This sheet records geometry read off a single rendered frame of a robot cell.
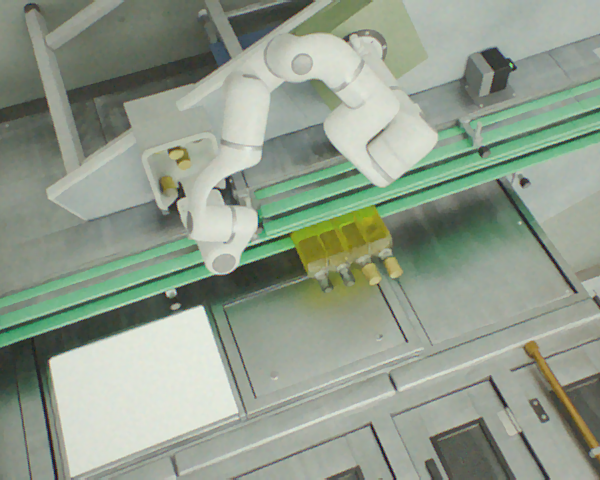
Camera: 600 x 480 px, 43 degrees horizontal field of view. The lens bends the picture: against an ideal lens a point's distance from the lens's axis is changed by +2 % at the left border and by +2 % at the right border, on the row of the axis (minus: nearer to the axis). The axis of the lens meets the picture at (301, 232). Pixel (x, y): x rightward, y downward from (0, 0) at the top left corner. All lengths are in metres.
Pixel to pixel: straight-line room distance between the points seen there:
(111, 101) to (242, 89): 1.16
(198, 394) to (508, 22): 1.21
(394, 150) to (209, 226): 0.41
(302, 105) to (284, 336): 0.59
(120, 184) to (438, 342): 0.90
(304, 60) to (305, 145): 0.53
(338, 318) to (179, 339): 0.41
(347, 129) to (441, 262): 0.70
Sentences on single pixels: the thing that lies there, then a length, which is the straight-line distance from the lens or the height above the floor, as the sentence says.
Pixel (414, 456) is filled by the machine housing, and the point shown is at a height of 1.54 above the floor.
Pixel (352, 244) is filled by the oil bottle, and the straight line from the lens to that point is 1.87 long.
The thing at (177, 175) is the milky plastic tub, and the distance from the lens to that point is 1.89.
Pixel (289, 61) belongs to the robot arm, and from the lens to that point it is 1.41.
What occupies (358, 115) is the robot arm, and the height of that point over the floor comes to 1.06.
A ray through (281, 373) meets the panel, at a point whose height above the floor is 1.25.
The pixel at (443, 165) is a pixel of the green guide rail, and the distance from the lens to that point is 1.99.
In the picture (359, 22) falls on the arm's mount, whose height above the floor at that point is 0.82.
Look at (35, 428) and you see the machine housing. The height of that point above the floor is 1.15.
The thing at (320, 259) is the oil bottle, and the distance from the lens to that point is 1.84.
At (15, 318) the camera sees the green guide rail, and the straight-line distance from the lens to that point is 1.91.
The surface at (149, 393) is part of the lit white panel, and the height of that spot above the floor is 1.18.
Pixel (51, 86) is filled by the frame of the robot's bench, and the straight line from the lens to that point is 2.17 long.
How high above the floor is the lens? 2.00
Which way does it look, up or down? 33 degrees down
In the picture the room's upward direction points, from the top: 155 degrees clockwise
